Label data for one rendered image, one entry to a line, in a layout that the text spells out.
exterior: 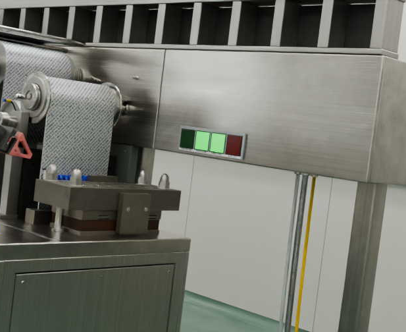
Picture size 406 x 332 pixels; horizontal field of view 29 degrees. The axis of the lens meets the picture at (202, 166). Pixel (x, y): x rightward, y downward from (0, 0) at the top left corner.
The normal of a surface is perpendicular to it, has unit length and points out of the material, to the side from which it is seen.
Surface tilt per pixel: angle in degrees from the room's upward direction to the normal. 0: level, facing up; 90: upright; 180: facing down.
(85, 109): 90
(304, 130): 90
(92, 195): 90
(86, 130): 90
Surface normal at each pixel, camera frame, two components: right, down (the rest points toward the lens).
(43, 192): -0.69, -0.04
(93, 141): 0.71, 0.12
